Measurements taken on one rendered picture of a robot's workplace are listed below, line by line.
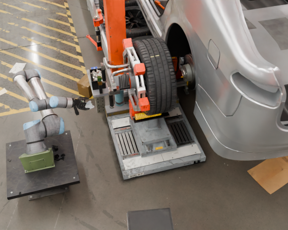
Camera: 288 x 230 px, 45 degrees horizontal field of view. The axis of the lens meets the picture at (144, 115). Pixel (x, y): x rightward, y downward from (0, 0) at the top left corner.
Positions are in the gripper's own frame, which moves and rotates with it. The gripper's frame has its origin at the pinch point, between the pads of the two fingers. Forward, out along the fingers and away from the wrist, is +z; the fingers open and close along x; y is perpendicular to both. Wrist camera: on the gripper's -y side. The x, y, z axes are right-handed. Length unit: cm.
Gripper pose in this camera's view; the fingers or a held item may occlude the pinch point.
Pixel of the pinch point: (92, 107)
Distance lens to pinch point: 306.8
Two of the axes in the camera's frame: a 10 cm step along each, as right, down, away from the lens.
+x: -3.5, -6.8, 6.5
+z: 8.5, 0.7, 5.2
